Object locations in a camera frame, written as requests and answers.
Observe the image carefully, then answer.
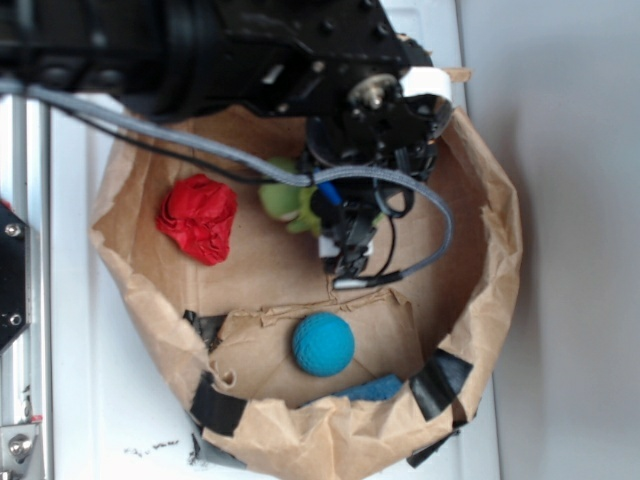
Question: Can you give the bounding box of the black mounting plate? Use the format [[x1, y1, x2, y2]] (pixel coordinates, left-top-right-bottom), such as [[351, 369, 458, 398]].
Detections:
[[0, 200, 29, 353]]

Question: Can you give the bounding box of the blue sponge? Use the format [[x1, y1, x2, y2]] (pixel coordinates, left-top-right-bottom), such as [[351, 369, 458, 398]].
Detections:
[[332, 374, 403, 402]]

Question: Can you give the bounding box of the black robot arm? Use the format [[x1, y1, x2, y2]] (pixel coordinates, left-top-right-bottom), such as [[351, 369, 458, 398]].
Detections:
[[1, 1, 451, 165]]

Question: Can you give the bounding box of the blue foam ball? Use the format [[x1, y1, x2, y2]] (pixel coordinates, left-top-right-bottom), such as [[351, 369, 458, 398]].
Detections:
[[292, 312, 355, 377]]

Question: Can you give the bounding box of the aluminium frame rail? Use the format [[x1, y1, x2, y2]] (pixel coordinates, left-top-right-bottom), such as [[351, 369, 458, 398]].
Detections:
[[1, 96, 54, 479]]

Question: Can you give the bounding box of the grey braided cable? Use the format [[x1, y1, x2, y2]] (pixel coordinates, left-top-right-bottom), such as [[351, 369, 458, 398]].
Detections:
[[27, 85, 455, 292]]

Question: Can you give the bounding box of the red crumpled paper ball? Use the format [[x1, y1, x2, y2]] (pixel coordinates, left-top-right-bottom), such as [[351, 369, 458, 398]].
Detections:
[[155, 174, 238, 266]]

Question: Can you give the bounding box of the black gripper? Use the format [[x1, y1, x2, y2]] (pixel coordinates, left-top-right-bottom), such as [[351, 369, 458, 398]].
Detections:
[[211, 1, 452, 165]]

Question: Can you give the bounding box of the brown paper bag bin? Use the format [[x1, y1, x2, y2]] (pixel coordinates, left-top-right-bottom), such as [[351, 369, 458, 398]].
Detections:
[[90, 110, 523, 479]]

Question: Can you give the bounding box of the metal corner bracket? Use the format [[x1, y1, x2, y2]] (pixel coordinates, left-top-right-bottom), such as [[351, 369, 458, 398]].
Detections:
[[1, 423, 44, 479]]

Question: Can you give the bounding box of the green plush animal toy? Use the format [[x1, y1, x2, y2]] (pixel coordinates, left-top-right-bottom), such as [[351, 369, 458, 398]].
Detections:
[[257, 156, 386, 237]]

